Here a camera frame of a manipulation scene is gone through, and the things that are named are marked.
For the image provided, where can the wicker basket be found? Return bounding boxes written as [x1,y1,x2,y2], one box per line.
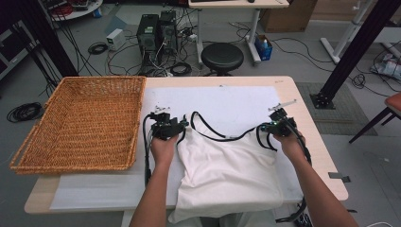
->
[9,75,148,175]

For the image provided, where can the white tank top black trim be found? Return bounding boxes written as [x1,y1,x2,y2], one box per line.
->
[168,111,285,224]

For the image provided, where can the white-legged wooden desk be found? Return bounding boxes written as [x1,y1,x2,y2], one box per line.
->
[187,0,290,66]

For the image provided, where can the black computer tower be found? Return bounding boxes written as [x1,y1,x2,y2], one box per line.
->
[157,9,180,57]
[136,13,160,68]

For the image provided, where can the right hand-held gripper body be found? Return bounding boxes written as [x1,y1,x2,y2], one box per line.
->
[268,98,298,138]

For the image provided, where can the black round stool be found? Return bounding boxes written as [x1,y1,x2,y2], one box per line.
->
[200,42,245,77]

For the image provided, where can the orange seat chair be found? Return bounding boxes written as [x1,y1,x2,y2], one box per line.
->
[348,92,401,145]

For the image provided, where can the person's right hand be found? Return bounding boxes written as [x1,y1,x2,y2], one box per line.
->
[272,131,306,164]

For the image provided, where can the round white table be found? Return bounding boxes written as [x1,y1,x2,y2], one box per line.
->
[41,0,104,23]

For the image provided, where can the black metal post with foot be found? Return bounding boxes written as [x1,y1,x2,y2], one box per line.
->
[309,0,401,111]

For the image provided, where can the grey tape piece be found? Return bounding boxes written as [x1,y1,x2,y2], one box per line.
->
[327,171,352,183]

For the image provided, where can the grey side rack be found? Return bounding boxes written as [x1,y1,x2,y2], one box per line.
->
[0,20,43,80]

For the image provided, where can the small black cable coil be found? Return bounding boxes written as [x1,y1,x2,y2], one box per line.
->
[87,42,109,56]

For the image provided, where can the large black cable coil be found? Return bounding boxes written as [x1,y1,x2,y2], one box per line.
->
[7,101,45,124]

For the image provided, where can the blue box with bottles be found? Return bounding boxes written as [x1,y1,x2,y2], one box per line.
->
[253,34,274,61]

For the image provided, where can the hand-held gripper black cable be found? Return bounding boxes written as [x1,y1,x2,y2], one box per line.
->
[142,113,156,187]
[275,115,314,223]

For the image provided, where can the left hand-held gripper black cable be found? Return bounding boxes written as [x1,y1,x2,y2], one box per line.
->
[142,113,156,187]

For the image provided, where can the white power supply box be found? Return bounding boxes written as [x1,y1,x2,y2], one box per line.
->
[105,27,127,52]

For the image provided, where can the person's light trousers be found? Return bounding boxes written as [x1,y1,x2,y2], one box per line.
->
[188,209,279,227]

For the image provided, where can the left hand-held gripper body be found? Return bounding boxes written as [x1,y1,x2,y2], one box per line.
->
[149,106,185,141]

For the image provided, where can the right hand-held gripper black cable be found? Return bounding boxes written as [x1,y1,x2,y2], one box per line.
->
[275,115,314,223]

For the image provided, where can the white table mat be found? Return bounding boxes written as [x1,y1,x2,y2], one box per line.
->
[49,85,305,211]

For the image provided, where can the person's left hand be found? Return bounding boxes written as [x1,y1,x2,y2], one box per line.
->
[150,134,180,168]

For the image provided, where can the cardboard box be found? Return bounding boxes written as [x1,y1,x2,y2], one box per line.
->
[258,0,319,34]

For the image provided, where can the white metal stand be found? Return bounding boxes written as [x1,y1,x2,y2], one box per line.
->
[320,0,371,65]

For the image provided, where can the crumpled plastic bag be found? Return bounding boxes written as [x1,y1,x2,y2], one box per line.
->
[370,53,401,81]

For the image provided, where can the grey floor mat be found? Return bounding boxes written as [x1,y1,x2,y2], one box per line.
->
[296,81,378,137]

